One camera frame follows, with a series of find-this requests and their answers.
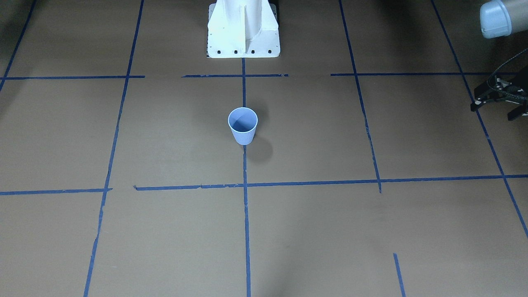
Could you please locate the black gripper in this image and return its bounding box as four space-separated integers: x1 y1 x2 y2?
474 76 528 121

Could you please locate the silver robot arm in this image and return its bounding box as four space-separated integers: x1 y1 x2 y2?
470 0 528 121

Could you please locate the blue ribbed paper cup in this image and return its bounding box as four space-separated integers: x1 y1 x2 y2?
227 107 259 146

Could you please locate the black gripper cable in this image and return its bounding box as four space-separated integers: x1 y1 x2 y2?
487 48 528 89

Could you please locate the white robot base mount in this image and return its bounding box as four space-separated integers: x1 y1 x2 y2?
206 0 281 59

